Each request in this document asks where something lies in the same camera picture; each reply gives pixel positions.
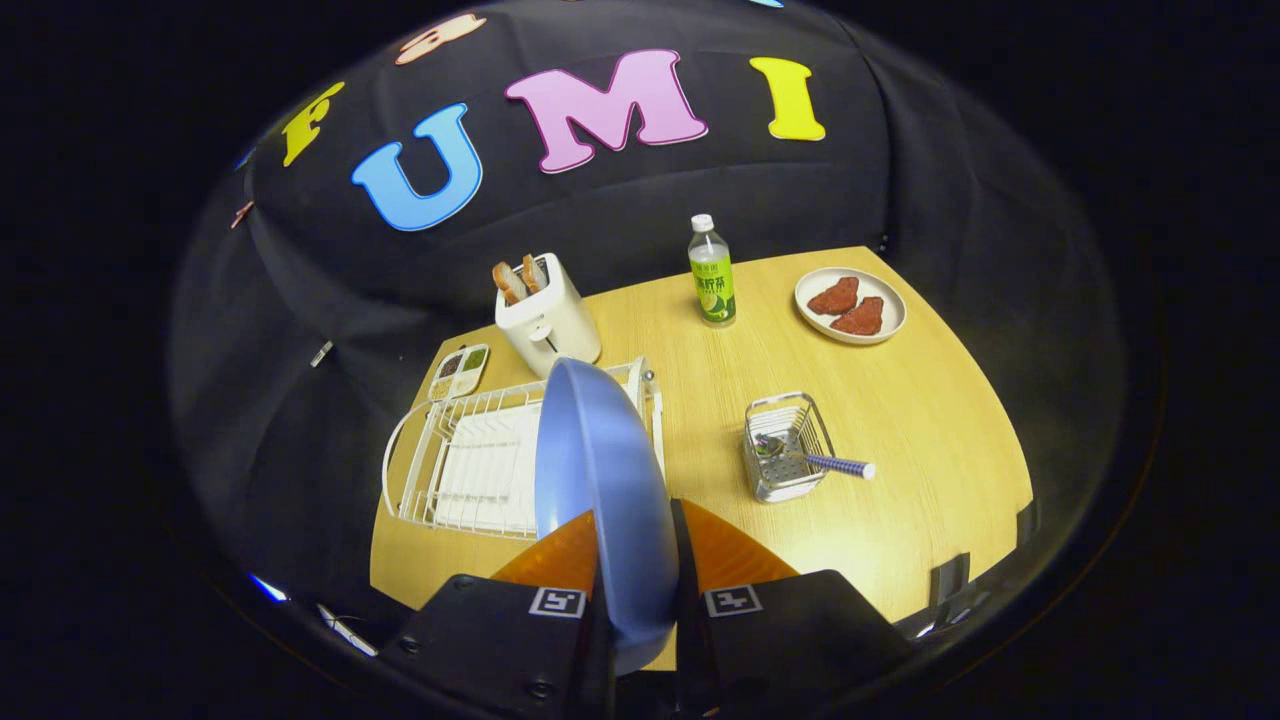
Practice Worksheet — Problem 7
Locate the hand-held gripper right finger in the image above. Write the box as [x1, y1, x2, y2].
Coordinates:
[670, 498, 913, 719]

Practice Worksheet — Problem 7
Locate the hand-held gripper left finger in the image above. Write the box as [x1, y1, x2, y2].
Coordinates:
[385, 510, 616, 720]

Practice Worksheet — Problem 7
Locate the metal wire basket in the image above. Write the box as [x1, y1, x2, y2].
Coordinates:
[743, 391, 837, 503]

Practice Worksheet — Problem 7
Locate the blue plate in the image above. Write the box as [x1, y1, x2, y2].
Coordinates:
[533, 358, 681, 676]

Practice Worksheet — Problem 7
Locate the white wire dish rack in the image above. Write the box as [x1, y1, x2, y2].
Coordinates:
[382, 357, 666, 541]

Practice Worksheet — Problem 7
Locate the metal spoon with blue handle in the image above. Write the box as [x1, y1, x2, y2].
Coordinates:
[754, 433, 877, 481]

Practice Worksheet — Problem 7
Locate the white plate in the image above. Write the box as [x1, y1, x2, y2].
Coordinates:
[794, 266, 907, 346]

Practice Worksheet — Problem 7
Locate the white power strip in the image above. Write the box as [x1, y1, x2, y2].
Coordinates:
[318, 603, 379, 658]

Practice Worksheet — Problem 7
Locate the divided condiment tray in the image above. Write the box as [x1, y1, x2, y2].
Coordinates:
[430, 344, 490, 401]

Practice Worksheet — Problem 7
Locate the white toaster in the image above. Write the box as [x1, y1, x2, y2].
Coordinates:
[494, 253, 603, 379]

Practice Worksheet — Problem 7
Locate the green label drink bottle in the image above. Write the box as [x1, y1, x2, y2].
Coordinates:
[688, 213, 738, 328]

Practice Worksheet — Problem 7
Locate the red meat piece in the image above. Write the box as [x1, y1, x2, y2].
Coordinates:
[830, 296, 886, 337]
[807, 276, 861, 317]

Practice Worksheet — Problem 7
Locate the black backdrop cloth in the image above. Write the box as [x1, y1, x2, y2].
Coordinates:
[170, 0, 1131, 641]

